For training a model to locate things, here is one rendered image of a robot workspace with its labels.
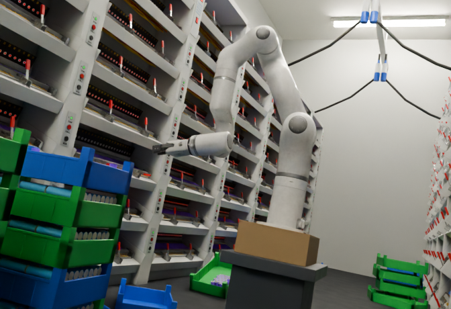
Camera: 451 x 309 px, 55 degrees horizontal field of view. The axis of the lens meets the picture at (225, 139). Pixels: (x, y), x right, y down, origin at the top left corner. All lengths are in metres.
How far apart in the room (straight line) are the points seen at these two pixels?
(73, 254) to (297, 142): 0.90
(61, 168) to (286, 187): 0.87
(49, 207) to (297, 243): 0.83
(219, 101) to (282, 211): 0.49
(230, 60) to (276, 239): 0.73
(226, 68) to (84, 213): 1.00
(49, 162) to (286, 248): 0.84
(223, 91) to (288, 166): 0.40
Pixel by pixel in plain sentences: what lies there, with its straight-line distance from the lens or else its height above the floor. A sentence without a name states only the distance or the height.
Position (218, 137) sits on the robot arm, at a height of 0.68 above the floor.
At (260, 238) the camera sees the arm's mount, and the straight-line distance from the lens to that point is 1.50.
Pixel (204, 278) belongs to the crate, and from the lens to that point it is 2.40.
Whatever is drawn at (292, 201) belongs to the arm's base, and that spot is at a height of 0.48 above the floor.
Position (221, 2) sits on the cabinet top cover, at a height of 1.67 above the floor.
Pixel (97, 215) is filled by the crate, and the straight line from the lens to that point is 0.98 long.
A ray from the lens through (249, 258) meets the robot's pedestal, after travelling 1.48.
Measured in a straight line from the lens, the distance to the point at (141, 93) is 1.99.
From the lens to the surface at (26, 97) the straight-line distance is 1.54.
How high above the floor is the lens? 0.40
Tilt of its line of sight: 10 degrees up
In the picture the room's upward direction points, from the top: 10 degrees clockwise
